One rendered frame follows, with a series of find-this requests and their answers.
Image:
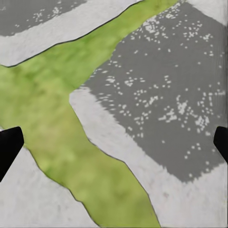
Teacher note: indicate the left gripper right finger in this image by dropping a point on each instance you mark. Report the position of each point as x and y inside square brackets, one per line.
[220, 141]

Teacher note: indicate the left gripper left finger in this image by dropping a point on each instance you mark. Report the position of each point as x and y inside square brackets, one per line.
[11, 141]

